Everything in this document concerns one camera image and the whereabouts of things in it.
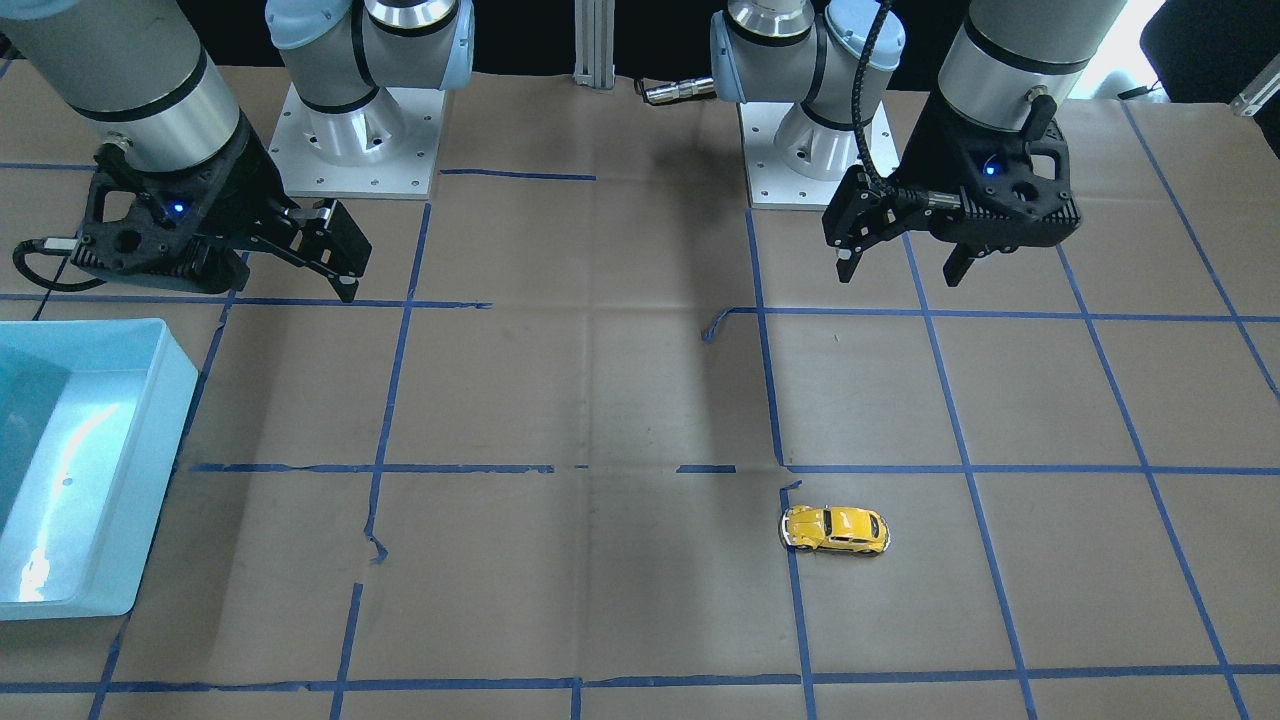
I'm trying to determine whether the yellow beetle toy car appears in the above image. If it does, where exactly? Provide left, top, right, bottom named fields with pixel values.
left=778, top=503, right=892, bottom=556

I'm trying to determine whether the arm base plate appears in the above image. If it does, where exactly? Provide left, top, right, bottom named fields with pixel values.
left=739, top=102, right=859, bottom=213
left=269, top=87, right=449, bottom=201

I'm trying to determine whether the light blue plastic bin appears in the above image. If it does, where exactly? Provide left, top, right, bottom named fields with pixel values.
left=1, top=318, right=197, bottom=621

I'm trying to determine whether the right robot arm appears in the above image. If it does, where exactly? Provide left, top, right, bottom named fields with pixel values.
left=3, top=1, right=475, bottom=304

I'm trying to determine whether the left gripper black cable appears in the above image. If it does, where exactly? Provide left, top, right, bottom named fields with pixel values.
left=850, top=0, right=893, bottom=196

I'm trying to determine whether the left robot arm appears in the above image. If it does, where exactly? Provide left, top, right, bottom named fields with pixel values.
left=710, top=1, right=1124, bottom=287

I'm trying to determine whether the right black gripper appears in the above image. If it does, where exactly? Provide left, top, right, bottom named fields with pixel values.
left=70, top=118, right=372, bottom=304

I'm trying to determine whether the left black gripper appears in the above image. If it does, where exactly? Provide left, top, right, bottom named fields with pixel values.
left=822, top=88, right=1083, bottom=288

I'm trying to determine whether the aluminium frame post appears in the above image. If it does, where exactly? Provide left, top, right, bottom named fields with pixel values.
left=573, top=0, right=616, bottom=92

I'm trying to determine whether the silver cable connector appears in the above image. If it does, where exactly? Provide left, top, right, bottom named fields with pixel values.
left=634, top=76, right=716, bottom=106

